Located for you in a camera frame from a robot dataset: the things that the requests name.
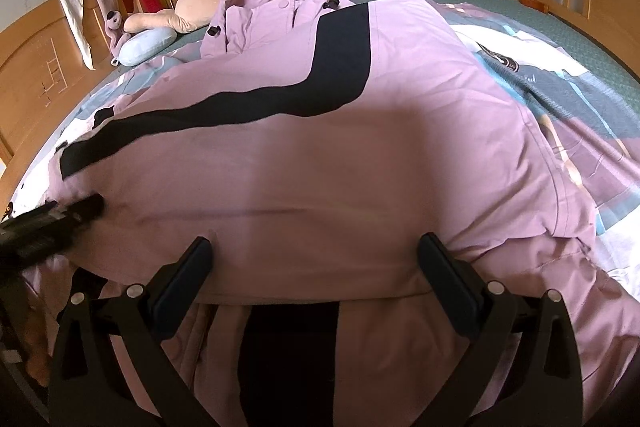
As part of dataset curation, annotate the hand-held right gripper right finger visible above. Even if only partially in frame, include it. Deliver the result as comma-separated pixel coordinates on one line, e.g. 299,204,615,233
410,232,586,427

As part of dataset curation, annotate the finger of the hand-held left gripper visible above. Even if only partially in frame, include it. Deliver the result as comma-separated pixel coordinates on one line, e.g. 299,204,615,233
49,193,105,228

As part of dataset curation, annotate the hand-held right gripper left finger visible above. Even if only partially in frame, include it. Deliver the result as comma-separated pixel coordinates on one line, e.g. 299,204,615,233
47,236,221,427

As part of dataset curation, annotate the pink jacket with black stripe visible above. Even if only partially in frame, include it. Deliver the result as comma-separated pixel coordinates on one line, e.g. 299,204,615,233
45,0,613,427

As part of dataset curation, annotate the light blue pillow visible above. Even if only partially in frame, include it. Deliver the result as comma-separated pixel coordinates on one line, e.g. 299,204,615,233
118,26,177,68

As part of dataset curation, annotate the white hanging cloth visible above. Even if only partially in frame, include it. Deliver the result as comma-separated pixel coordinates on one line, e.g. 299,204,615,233
56,0,96,70

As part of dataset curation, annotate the small pink plush toy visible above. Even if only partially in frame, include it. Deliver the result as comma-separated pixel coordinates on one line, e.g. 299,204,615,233
101,9,133,65

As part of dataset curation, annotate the printed pastel bed sheet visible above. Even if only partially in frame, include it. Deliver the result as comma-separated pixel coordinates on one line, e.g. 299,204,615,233
10,0,640,303

